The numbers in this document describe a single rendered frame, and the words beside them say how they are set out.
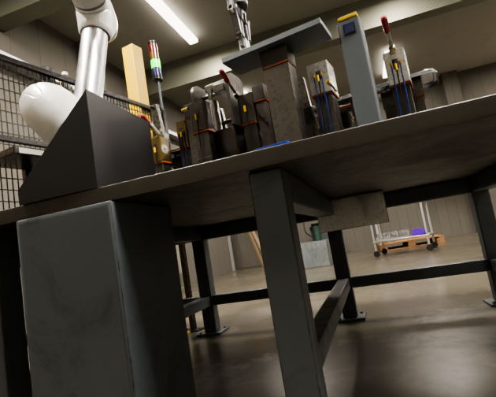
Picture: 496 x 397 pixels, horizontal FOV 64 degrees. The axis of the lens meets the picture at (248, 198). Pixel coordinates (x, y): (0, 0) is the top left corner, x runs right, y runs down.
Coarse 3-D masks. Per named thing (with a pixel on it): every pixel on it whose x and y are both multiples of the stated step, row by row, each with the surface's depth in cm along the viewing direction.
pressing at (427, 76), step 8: (416, 72) 141; (424, 72) 139; (432, 72) 143; (424, 80) 150; (432, 80) 152; (376, 88) 147; (384, 88) 151; (424, 88) 157; (344, 96) 152; (176, 152) 194
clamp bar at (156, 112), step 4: (156, 104) 185; (152, 108) 184; (156, 108) 185; (160, 108) 188; (152, 112) 186; (156, 112) 185; (160, 112) 187; (152, 116) 186; (156, 116) 185; (160, 116) 186; (156, 120) 186; (160, 120) 185; (156, 124) 186; (160, 124) 185; (160, 128) 185; (164, 128) 187; (164, 132) 186
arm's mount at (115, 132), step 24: (96, 96) 107; (72, 120) 103; (96, 120) 104; (120, 120) 117; (144, 120) 131; (72, 144) 102; (96, 144) 102; (120, 144) 114; (144, 144) 128; (48, 168) 104; (72, 168) 102; (96, 168) 100; (120, 168) 112; (144, 168) 125; (24, 192) 105; (48, 192) 103; (72, 192) 101
